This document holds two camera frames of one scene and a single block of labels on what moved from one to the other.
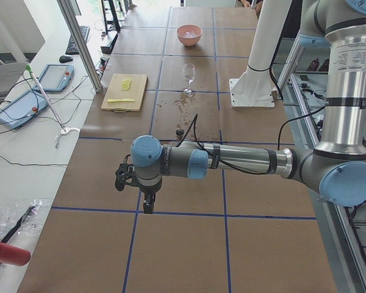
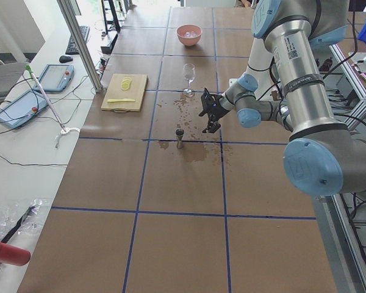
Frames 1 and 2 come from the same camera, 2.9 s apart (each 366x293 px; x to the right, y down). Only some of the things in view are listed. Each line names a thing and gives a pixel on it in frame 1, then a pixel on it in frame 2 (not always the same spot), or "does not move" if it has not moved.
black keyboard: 71,47 does not move
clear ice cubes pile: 190,35 does not move
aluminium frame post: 88,62 does not move
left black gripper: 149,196 → 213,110
